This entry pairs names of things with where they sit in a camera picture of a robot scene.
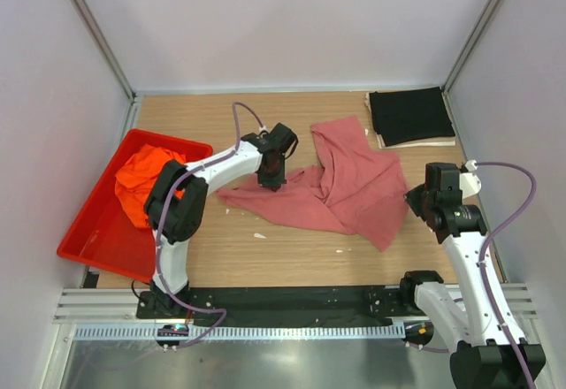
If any folded black t shirt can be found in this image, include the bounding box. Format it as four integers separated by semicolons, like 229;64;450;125
369;87;456;148

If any orange t shirt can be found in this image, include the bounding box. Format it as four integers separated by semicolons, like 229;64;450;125
114;144;187;229

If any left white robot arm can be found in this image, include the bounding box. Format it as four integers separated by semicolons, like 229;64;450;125
144;123;298;309

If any red plastic bin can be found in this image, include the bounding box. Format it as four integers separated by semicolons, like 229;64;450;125
57;129;213;283

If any pink polo t shirt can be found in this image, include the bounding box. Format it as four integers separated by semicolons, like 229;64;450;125
218;116;408;251

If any white slotted cable duct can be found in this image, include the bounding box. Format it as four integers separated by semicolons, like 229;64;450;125
73;323;405;341

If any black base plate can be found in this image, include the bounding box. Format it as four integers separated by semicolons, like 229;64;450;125
135;286;437;320

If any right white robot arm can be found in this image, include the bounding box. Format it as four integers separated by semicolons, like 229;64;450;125
400;160;547;388

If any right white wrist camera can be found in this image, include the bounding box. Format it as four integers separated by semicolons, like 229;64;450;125
459;160;482;199

